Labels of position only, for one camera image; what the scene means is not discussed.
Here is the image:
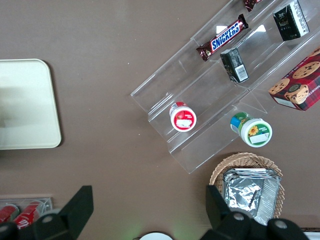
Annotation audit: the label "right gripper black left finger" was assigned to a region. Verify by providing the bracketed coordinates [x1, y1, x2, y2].
[18, 184, 95, 240]

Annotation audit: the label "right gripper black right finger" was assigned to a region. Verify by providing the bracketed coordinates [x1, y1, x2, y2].
[203, 184, 270, 240]

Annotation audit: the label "light tan wicker basket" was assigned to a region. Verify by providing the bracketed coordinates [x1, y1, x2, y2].
[209, 152, 286, 226]

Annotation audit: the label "white rectangular snack tray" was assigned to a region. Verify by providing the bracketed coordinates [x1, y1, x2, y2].
[299, 226, 320, 240]

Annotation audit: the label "cream plastic tray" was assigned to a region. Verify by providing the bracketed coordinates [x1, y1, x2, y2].
[0, 58, 63, 151]

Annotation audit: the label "clear acrylic bottle rack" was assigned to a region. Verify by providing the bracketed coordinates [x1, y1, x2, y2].
[0, 196, 54, 226]

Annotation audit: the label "stacked aluminium foil containers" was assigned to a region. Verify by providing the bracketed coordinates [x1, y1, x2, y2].
[222, 167, 284, 226]

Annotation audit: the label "green lid yogurt cup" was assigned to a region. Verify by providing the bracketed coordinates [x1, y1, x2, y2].
[229, 111, 274, 149]

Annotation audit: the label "red lid yogurt cup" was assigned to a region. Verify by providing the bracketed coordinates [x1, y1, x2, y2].
[168, 101, 198, 133]

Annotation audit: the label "clear acrylic stepped display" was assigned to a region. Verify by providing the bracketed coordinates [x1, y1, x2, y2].
[130, 0, 320, 175]

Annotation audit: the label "red plaid cookie box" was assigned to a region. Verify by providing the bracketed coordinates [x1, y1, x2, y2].
[267, 47, 320, 112]

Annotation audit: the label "small black drink carton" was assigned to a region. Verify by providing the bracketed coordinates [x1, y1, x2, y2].
[219, 47, 250, 84]
[272, 0, 311, 42]

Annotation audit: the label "Snickers chocolate bar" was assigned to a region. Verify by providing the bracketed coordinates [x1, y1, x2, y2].
[195, 13, 250, 62]
[242, 0, 264, 13]

